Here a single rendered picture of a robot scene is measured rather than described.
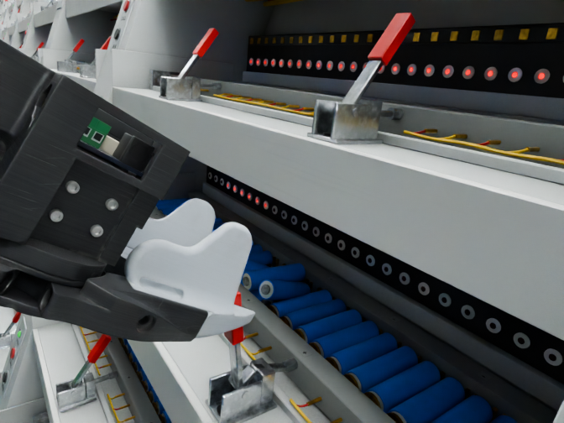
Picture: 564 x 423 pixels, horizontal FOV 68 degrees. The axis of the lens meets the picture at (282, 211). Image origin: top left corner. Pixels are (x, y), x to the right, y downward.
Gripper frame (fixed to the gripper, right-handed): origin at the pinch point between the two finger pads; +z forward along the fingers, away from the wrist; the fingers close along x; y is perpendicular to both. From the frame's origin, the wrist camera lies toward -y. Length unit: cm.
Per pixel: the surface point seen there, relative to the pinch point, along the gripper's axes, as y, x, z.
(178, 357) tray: -6.4, 6.6, 3.8
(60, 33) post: 22, 115, -2
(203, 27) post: 27, 45, 6
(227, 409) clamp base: -5.3, -1.0, 3.4
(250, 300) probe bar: -0.7, 8.2, 8.8
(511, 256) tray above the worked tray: 9.6, -12.6, 0.4
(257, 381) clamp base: -3.6, -0.2, 5.3
